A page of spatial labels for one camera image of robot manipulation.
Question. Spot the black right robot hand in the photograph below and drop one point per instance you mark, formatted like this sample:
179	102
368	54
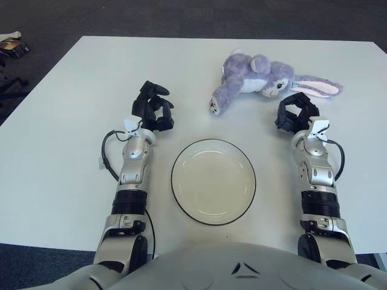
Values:
287	121

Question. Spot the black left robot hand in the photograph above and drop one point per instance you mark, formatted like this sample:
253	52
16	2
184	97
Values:
151	111

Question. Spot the white plate with black rim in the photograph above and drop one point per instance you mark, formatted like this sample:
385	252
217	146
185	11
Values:
211	184

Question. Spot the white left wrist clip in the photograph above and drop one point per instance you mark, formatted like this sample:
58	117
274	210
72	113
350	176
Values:
131	123

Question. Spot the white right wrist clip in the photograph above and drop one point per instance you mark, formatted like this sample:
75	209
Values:
317	125

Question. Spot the grey robot torso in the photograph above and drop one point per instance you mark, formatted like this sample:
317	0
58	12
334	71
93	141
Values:
211	266

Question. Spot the purple plush bunny doll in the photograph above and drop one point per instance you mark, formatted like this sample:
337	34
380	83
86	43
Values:
242	72

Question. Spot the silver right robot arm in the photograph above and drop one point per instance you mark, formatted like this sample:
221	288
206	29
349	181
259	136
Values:
317	175

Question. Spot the black office chair base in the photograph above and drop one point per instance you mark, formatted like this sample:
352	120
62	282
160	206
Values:
18	82

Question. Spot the white cloth on floor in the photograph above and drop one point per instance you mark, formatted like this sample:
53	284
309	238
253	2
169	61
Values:
12	34

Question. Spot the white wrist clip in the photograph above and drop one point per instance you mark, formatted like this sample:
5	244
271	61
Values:
131	123
317	125

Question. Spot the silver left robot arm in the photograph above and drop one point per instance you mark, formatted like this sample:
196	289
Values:
133	172

